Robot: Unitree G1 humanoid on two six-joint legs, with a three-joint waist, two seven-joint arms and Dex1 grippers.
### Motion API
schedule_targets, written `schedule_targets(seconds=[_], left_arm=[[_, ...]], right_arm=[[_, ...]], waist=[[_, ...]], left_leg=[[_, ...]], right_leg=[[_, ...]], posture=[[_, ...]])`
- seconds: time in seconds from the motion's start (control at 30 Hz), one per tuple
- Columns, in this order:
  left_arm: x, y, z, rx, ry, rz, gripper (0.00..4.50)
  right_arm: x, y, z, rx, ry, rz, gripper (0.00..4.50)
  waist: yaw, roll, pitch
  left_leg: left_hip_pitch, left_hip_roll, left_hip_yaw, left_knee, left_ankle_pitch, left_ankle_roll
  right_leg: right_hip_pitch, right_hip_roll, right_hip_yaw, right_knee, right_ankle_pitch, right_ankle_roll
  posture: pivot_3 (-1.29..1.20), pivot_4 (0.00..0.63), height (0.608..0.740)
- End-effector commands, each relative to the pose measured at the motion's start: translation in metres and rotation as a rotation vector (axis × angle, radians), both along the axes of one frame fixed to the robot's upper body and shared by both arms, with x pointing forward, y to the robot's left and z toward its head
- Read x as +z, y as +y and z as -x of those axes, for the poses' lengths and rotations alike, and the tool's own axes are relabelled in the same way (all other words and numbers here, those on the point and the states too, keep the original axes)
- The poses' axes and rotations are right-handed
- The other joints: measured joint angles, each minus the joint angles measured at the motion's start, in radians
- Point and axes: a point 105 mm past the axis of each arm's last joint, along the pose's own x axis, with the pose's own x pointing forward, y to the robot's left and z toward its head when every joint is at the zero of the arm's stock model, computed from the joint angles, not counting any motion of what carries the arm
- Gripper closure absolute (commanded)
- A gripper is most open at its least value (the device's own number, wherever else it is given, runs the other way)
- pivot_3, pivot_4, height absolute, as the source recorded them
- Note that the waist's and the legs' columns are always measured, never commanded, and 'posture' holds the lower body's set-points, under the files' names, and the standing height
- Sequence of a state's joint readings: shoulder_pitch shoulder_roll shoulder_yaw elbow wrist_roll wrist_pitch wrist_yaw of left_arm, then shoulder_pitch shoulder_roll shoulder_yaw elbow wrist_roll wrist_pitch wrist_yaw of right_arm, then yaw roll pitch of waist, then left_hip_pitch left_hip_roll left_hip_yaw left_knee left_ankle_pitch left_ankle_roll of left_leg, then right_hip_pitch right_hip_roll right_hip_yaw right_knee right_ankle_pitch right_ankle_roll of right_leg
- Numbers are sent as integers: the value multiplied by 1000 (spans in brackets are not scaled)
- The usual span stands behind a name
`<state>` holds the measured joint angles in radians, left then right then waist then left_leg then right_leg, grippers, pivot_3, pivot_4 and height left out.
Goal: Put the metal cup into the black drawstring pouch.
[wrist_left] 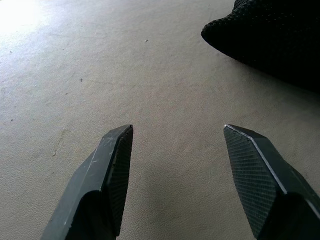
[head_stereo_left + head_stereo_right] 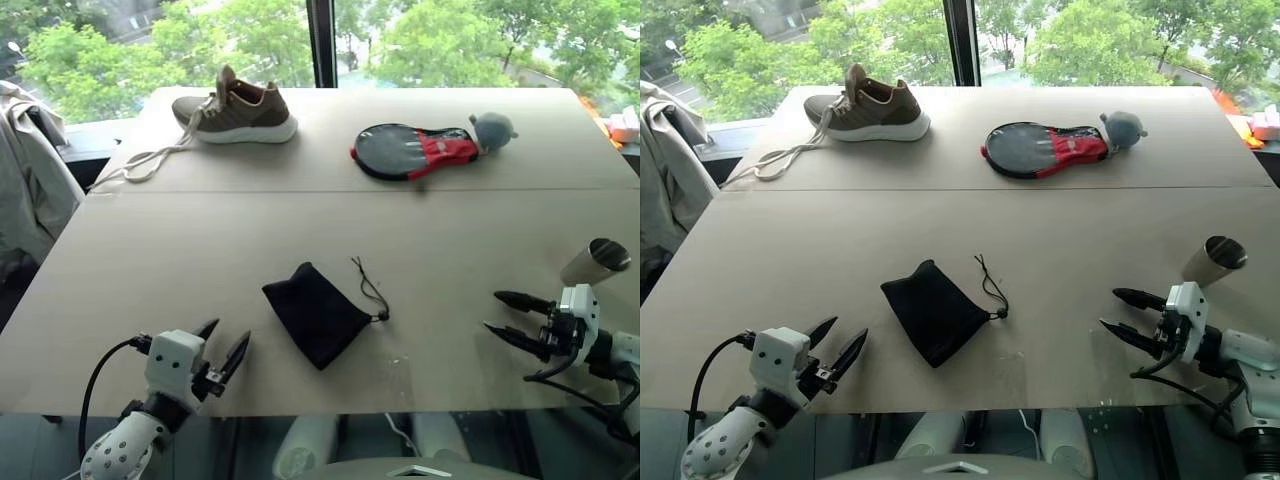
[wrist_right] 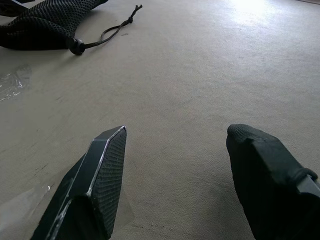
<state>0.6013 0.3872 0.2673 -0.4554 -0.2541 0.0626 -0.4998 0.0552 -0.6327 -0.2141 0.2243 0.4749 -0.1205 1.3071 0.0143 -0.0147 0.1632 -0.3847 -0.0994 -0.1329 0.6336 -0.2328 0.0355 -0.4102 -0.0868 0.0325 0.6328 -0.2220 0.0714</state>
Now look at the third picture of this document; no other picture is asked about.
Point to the black mesh drawstring bag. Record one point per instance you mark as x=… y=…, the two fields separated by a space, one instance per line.
x=37 y=25

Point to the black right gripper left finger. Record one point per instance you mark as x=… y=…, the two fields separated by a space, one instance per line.
x=100 y=180

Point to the clear plastic wrap piece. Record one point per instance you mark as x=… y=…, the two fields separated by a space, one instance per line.
x=15 y=80

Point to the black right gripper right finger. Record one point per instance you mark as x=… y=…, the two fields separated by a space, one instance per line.
x=270 y=180

